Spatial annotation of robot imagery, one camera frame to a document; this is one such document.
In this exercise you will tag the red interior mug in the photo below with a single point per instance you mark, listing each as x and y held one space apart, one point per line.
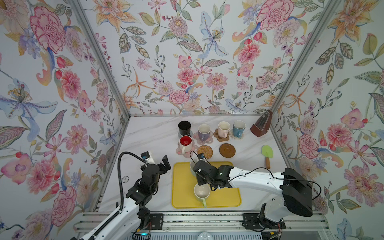
185 144

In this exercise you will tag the colourful embroidered coaster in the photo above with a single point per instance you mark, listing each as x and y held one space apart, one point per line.
241 136

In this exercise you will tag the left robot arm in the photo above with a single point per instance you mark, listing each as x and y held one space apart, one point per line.
131 214

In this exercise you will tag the yellow tray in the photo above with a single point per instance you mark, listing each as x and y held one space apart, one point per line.
187 194

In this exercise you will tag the brown wooden round coaster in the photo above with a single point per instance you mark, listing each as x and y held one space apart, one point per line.
227 150

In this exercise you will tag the black mug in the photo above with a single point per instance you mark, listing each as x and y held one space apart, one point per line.
184 126

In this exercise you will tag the green handle mug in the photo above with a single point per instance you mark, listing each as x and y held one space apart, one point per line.
202 192

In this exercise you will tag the light blue mug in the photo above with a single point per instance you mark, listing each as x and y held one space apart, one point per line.
192 165

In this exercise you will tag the aluminium rail base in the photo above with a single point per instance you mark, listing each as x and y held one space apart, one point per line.
232 221

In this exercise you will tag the pink handle mug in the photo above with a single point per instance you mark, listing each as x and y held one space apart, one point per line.
223 129

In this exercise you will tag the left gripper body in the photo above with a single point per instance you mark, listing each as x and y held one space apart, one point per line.
160 170

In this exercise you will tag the purple handle mug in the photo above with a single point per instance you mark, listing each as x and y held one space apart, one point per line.
204 132

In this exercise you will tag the brown paw coaster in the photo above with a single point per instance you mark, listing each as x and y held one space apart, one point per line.
220 139

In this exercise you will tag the rattan woven coaster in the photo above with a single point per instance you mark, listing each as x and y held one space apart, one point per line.
207 151

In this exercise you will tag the green spatula wooden handle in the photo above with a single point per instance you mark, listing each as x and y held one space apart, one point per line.
268 153

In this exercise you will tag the grey woven coaster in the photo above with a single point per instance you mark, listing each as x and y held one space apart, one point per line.
185 133

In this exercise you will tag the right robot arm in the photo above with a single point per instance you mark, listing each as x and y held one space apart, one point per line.
293 194

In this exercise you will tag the red brown metronome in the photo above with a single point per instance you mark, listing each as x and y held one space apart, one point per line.
263 124

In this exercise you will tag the teal blue mug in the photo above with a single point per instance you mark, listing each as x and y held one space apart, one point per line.
238 127

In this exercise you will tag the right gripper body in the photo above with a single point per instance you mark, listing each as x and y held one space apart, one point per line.
200 181

